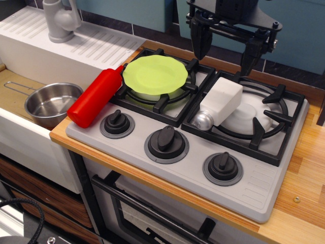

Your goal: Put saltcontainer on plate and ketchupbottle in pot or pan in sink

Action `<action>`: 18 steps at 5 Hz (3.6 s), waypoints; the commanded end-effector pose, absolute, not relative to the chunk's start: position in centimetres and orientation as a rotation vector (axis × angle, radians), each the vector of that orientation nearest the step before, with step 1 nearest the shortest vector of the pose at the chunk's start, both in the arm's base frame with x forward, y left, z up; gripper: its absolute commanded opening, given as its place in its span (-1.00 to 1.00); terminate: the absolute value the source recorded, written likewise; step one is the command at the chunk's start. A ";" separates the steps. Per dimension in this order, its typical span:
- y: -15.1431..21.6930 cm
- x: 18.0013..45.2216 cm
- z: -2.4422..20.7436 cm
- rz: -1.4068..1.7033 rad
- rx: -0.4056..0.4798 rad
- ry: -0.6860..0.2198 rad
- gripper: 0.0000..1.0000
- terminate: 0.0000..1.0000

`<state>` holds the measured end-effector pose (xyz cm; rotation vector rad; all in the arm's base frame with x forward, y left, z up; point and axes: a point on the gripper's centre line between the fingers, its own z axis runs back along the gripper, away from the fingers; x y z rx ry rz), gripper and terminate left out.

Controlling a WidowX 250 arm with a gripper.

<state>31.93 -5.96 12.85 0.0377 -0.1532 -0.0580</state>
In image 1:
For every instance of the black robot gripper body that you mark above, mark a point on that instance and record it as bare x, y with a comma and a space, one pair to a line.
236, 20

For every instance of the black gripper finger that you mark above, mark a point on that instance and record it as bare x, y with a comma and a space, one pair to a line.
201, 38
254, 49

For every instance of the white salt shaker silver cap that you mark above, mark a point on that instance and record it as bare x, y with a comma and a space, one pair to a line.
217, 105

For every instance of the red ketchup bottle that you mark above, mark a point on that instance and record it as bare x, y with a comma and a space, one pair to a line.
96, 96

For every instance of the light green plate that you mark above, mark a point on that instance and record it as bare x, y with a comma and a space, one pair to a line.
155, 75

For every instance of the stainless steel pot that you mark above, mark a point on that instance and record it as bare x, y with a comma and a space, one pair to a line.
48, 105

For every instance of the black left burner grate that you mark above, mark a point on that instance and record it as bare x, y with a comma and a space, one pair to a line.
169, 108

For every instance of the black burner grate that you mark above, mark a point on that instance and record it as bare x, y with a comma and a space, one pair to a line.
265, 126
169, 108

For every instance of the black right burner grate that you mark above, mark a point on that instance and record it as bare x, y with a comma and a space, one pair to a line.
265, 126

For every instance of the grey toy stove top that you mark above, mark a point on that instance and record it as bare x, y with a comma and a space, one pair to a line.
253, 196

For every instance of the black middle stove knob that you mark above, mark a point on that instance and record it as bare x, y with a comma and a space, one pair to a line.
166, 146

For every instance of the black stove knob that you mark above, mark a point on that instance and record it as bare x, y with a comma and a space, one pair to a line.
117, 125
223, 169
166, 146

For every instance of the black left stove knob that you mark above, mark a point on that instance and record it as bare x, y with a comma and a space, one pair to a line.
117, 125

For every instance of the black right stove knob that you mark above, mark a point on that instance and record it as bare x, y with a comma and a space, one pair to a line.
223, 169

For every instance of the grey toy faucet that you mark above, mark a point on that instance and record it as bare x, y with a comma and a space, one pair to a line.
61, 23

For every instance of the wooden drawer cabinet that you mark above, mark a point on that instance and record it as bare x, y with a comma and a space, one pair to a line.
63, 209

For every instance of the oven door with black handle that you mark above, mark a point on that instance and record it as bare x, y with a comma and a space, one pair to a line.
149, 217

